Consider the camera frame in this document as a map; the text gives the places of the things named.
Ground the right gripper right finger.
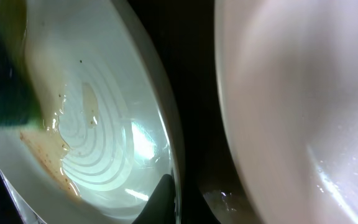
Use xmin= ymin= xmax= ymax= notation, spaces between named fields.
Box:
xmin=132 ymin=174 xmax=175 ymax=224

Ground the pale blue plate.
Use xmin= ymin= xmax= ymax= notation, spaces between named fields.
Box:
xmin=0 ymin=0 xmax=184 ymax=223

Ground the green yellow sponge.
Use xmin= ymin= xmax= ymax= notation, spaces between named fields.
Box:
xmin=0 ymin=0 xmax=43 ymax=129

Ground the white plate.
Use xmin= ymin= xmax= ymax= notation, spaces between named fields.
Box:
xmin=214 ymin=0 xmax=358 ymax=223

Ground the brown serving tray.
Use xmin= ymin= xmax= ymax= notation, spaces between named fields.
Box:
xmin=129 ymin=0 xmax=259 ymax=223

